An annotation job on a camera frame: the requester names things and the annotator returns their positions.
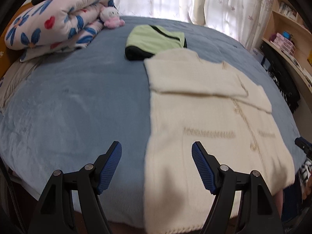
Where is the cream fuzzy knit cardigan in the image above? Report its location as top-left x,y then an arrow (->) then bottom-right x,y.
144,48 -> 295,233

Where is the yellow item on shelf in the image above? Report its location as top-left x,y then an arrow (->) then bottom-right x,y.
307,50 -> 312,66

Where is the white box under shelf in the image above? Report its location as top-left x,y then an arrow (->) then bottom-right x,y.
251,48 -> 264,63

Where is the pink mini drawer organizer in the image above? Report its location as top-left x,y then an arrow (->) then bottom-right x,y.
273,33 -> 296,57

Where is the blue fleece bed blanket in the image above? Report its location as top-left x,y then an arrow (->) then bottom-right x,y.
1,17 -> 304,230

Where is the wooden curved shelf unit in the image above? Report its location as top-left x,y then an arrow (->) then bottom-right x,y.
262,0 -> 311,108

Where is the row of books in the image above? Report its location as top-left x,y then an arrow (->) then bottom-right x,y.
279,2 -> 297,21

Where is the beige pillow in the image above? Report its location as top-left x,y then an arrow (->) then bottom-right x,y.
1,57 -> 44,114

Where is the white floral sheer curtain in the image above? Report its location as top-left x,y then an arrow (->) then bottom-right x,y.
114,0 -> 273,51

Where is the orange headboard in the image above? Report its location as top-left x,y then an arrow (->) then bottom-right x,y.
0,3 -> 33,78

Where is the green and black folded garment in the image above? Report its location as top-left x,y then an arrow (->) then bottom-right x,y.
125,24 -> 187,61

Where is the floral folded quilt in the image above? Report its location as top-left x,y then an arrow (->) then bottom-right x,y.
4,0 -> 114,62

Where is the white pink plush cat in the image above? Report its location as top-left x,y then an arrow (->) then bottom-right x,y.
99,7 -> 125,29

